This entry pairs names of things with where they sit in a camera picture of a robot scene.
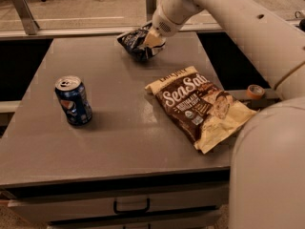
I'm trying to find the blue chip bag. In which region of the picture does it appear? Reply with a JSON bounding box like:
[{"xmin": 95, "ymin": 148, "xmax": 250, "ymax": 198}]
[{"xmin": 117, "ymin": 21, "xmax": 166, "ymax": 62}]

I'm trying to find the blue soda can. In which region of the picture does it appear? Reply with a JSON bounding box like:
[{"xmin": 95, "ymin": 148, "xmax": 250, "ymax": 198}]
[{"xmin": 54, "ymin": 75, "xmax": 92, "ymax": 126}]

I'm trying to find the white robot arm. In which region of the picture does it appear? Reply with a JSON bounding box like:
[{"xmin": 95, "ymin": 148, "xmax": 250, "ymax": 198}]
[{"xmin": 152, "ymin": 0, "xmax": 305, "ymax": 229}]

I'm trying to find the metal railing post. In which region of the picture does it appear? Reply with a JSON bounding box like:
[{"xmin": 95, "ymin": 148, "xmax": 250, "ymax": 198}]
[
  {"xmin": 146, "ymin": 0, "xmax": 156, "ymax": 21},
  {"xmin": 11, "ymin": 0, "xmax": 40, "ymax": 35}
]

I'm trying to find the lower drawer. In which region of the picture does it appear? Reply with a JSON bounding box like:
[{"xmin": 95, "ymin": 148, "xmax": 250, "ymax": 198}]
[{"xmin": 48, "ymin": 210, "xmax": 221, "ymax": 229}]

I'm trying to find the orange tape roll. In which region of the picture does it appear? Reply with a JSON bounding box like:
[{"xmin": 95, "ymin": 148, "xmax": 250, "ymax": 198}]
[{"xmin": 246, "ymin": 84, "xmax": 265, "ymax": 100}]

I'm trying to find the brown sea salt chip bag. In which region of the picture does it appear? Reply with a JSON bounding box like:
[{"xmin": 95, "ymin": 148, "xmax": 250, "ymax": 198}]
[{"xmin": 145, "ymin": 66, "xmax": 256, "ymax": 154}]

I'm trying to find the upper drawer with black handle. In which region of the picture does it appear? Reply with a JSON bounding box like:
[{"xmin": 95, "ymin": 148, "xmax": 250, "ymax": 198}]
[{"xmin": 9, "ymin": 182, "xmax": 229, "ymax": 222}]

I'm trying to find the left metal railing post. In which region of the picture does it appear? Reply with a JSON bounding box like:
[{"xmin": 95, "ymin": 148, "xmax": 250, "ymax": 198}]
[{"xmin": 11, "ymin": 0, "xmax": 40, "ymax": 35}]

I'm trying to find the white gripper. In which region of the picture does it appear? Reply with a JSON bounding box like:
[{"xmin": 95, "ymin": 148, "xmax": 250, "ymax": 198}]
[{"xmin": 142, "ymin": 0, "xmax": 203, "ymax": 49}]

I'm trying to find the middle metal railing post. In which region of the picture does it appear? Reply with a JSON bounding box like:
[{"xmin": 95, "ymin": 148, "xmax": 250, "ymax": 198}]
[{"xmin": 146, "ymin": 0, "xmax": 156, "ymax": 21}]

